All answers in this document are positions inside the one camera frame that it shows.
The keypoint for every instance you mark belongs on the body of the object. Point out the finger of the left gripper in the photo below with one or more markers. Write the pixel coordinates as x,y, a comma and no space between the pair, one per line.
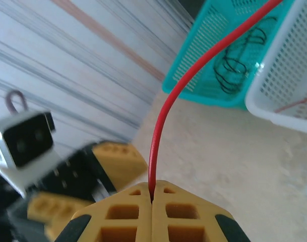
55,206
123,164

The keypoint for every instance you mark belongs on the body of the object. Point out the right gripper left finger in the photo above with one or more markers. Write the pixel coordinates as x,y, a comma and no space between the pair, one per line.
123,211

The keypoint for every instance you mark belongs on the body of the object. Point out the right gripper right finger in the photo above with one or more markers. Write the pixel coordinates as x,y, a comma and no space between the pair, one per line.
183,211

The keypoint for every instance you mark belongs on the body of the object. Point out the teal plastic basket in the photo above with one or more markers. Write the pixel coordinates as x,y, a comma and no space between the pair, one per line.
183,75

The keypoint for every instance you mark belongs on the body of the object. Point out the white plastic basket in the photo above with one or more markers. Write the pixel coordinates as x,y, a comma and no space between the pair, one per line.
269,100

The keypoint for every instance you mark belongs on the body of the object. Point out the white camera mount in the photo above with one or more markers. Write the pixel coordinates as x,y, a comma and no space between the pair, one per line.
24,176

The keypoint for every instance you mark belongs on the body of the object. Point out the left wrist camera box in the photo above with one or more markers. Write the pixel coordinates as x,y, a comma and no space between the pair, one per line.
27,143

